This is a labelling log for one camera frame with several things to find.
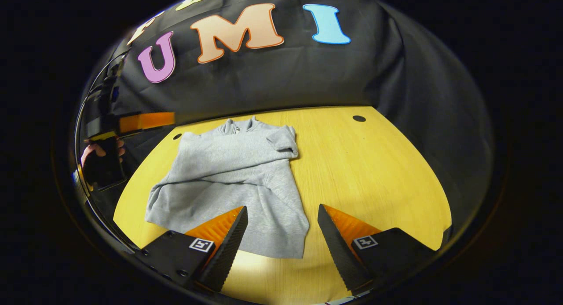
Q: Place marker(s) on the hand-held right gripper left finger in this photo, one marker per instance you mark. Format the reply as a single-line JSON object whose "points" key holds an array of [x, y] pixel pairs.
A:
{"points": [[226, 252]]}

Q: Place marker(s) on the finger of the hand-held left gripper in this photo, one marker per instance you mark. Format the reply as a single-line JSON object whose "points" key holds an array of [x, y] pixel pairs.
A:
{"points": [[147, 121]]}

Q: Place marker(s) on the black backdrop cloth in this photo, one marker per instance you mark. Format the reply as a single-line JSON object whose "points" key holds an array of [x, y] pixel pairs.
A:
{"points": [[272, 81]]}

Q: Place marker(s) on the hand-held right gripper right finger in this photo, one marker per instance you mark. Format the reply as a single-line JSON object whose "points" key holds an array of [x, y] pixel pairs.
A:
{"points": [[341, 256]]}

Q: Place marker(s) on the grey zip-collar sweatshirt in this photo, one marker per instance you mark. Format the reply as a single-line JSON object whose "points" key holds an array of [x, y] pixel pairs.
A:
{"points": [[228, 182]]}

